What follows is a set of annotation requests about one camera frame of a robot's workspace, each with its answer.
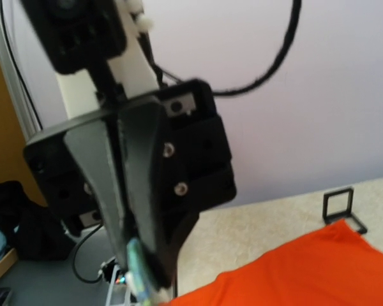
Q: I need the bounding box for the wooden tray outside cell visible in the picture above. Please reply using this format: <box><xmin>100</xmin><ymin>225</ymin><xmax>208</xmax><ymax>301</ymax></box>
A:
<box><xmin>0</xmin><ymin>248</ymin><xmax>19</xmax><ymax>278</ymax></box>

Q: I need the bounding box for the dark bag behind frame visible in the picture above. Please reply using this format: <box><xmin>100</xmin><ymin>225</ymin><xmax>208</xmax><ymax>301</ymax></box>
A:
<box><xmin>0</xmin><ymin>181</ymin><xmax>75</xmax><ymax>261</ymax></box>

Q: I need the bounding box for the black case with teal brooch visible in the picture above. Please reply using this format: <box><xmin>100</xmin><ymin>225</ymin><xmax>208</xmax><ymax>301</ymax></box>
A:
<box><xmin>322</xmin><ymin>187</ymin><xmax>368</xmax><ymax>235</ymax></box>

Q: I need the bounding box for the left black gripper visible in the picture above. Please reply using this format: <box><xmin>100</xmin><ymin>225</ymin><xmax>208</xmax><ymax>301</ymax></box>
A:
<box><xmin>23</xmin><ymin>79</ymin><xmax>236</xmax><ymax>289</ymax></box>

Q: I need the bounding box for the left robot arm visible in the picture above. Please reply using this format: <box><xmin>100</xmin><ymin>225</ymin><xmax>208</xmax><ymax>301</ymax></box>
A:
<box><xmin>22</xmin><ymin>1</ymin><xmax>236</xmax><ymax>289</ymax></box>

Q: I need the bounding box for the left aluminium frame post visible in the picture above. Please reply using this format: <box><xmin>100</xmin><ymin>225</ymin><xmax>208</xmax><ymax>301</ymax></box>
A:
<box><xmin>0</xmin><ymin>1</ymin><xmax>42</xmax><ymax>140</ymax></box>

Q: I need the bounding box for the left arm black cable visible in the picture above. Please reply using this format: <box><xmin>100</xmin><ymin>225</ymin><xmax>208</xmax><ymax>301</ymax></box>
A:
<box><xmin>212</xmin><ymin>0</ymin><xmax>303</xmax><ymax>96</ymax></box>

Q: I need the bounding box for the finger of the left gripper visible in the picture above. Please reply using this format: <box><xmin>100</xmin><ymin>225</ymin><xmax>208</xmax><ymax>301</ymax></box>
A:
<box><xmin>64</xmin><ymin>120</ymin><xmax>129</xmax><ymax>269</ymax></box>

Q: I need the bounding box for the red t-shirt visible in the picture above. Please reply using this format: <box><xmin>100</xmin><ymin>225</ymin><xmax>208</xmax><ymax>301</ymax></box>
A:
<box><xmin>170</xmin><ymin>221</ymin><xmax>383</xmax><ymax>305</ymax></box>

